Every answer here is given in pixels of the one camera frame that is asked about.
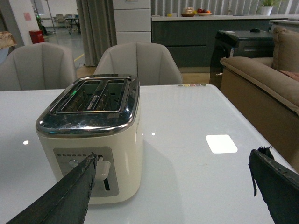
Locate fruit bowl on counter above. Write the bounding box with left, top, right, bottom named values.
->
left=196, top=8, right=212, bottom=16

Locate right grey upholstered chair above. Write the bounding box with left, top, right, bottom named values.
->
left=94, top=42, right=182, bottom=85

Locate grey curtain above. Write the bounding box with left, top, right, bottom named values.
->
left=76, top=0, right=117, bottom=67

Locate left grey upholstered chair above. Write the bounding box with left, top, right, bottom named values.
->
left=0, top=42, right=77, bottom=91

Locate white drawer cabinet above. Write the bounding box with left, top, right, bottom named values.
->
left=113, top=0, right=151, bottom=44

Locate cream two-slot toaster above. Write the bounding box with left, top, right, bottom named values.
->
left=36, top=74, right=143, bottom=204

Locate dark grey kitchen counter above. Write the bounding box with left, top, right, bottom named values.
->
left=151, top=14, right=290, bottom=68

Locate grey upholstered chair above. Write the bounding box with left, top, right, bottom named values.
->
left=94, top=42, right=182, bottom=85
left=0, top=42, right=77, bottom=91

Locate black computer mouse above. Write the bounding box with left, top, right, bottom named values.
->
left=250, top=28, right=261, bottom=33

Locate beige sofa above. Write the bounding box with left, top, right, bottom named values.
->
left=220, top=27, right=299, bottom=171

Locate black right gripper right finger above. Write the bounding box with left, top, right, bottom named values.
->
left=249, top=147, right=299, bottom=224

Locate blue round plate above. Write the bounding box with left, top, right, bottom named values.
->
left=0, top=46, right=15, bottom=64

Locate potted plant white pot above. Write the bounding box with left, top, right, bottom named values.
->
left=256, top=0, right=285, bottom=16

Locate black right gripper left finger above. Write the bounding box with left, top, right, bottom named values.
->
left=8, top=153, right=97, bottom=224

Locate slice of brown bread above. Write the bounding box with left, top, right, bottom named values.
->
left=0, top=31, right=17, bottom=49

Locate wooden bowl with food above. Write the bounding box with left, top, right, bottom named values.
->
left=181, top=7, right=197, bottom=17

